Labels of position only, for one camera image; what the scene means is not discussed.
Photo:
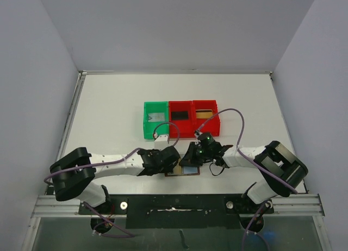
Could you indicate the gold card with grey stripe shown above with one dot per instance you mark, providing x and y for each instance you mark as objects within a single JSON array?
[{"x": 177, "y": 170}]

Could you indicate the middle red plastic bin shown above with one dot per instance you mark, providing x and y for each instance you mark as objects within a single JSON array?
[{"x": 186, "y": 127}]

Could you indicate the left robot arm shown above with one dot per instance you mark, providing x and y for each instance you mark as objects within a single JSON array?
[{"x": 72, "y": 176}]

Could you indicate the black card in red bin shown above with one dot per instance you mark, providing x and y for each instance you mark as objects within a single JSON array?
[{"x": 179, "y": 115}]

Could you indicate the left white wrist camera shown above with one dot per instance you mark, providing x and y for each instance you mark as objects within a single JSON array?
[{"x": 161, "y": 142}]

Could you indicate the gold card in red bin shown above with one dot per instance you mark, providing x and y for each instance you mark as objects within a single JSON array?
[{"x": 204, "y": 114}]

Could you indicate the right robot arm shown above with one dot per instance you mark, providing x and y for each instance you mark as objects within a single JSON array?
[{"x": 282, "y": 171}]

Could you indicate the red plastic bin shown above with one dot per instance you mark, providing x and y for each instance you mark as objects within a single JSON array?
[
  {"x": 186, "y": 127},
  {"x": 213, "y": 126}
]

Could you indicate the green plastic bin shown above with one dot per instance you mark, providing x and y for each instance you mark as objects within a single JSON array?
[{"x": 150, "y": 107}]

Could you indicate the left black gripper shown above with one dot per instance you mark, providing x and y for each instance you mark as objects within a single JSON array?
[{"x": 166, "y": 169}]

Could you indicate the brown leather card holder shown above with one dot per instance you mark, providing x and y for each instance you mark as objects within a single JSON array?
[{"x": 187, "y": 171}]

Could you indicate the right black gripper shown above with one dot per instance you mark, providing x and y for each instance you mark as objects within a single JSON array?
[{"x": 192, "y": 153}]

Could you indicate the right red plastic bin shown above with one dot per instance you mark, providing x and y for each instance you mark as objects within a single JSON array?
[{"x": 213, "y": 126}]

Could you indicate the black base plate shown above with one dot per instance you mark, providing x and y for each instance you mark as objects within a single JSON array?
[{"x": 185, "y": 211}]

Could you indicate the silver card in green bin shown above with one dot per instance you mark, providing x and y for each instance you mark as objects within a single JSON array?
[{"x": 156, "y": 117}]

